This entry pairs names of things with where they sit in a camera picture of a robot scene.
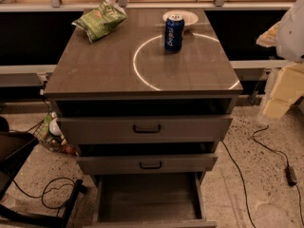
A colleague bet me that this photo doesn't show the wire basket with items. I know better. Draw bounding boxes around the wire basket with items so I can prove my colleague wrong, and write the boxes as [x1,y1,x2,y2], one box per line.
[34,111,77,156]

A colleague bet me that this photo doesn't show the grey three-drawer cabinet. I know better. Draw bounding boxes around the grey three-drawer cabinet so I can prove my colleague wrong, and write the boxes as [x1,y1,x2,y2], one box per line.
[44,7,244,182]

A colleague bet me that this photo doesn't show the grey drawer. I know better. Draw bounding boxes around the grey drawer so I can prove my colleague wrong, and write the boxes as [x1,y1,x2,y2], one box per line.
[58,115,232,144]
[85,173,217,228]
[77,154,218,175]

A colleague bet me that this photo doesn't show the grey top drawer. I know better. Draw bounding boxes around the grey top drawer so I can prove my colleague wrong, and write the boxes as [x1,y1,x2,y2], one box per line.
[58,115,232,144]

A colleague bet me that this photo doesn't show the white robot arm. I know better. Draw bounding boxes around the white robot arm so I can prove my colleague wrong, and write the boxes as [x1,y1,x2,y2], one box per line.
[276,0,304,63]

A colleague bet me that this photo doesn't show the grey bottom drawer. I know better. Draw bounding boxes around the grey bottom drawer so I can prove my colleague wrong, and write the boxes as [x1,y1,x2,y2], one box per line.
[85,173,217,228]

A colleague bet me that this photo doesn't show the grey middle drawer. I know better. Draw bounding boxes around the grey middle drawer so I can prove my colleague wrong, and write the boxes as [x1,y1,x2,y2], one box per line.
[77,154,218,175]

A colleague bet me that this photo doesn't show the green chip bag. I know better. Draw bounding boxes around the green chip bag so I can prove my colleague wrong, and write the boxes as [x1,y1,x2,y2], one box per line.
[72,0,127,43]

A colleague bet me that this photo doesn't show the black power cable with adapter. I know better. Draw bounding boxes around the black power cable with adapter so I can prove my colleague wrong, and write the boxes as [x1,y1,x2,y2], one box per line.
[252,124,304,228]

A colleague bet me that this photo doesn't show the white bowl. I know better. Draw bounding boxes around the white bowl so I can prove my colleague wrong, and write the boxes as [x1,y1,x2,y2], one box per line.
[162,10,199,30]

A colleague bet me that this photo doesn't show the black cable left floor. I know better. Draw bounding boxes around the black cable left floor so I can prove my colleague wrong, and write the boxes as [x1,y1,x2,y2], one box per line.
[11,177,78,218]

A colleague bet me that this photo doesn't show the blue Pepsi can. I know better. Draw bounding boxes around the blue Pepsi can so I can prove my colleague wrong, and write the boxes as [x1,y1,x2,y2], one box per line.
[164,13,184,52]

